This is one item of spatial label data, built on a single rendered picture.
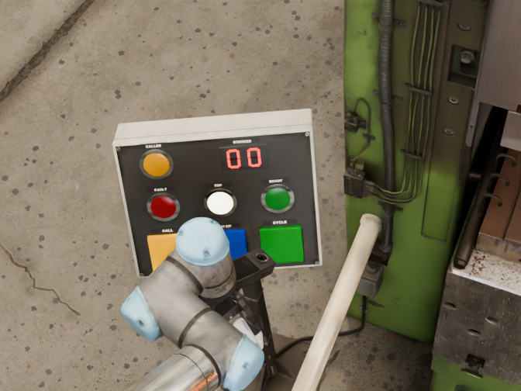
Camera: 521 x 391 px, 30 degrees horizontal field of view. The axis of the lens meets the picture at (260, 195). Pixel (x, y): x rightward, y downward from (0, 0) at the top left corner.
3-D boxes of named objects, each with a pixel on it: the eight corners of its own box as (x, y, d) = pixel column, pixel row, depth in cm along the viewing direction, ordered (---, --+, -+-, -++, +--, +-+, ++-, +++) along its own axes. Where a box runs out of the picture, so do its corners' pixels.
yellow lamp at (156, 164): (167, 182, 166) (162, 169, 162) (143, 174, 167) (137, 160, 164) (174, 167, 168) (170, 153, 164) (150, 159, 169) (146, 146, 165)
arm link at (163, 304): (165, 347, 138) (217, 291, 141) (110, 300, 142) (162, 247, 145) (174, 365, 144) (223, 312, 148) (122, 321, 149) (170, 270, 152)
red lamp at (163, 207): (173, 224, 170) (169, 212, 167) (150, 216, 172) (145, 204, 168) (181, 209, 172) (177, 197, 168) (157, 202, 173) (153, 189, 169)
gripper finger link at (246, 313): (245, 330, 169) (221, 295, 165) (253, 323, 170) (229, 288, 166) (257, 340, 165) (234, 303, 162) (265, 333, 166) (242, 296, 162)
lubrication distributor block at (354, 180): (370, 209, 207) (370, 177, 195) (342, 201, 208) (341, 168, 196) (375, 196, 208) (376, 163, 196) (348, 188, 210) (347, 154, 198)
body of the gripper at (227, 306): (186, 311, 168) (174, 282, 157) (224, 280, 170) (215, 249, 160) (214, 342, 165) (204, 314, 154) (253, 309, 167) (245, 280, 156)
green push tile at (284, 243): (304, 262, 175) (301, 226, 171) (263, 265, 175) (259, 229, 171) (304, 256, 176) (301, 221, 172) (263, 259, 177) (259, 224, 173)
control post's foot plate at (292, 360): (291, 418, 260) (289, 408, 252) (216, 389, 266) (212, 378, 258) (320, 347, 270) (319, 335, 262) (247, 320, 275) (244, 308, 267)
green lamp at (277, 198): (287, 216, 169) (285, 204, 166) (262, 208, 171) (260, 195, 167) (294, 201, 171) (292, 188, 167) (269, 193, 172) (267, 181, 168)
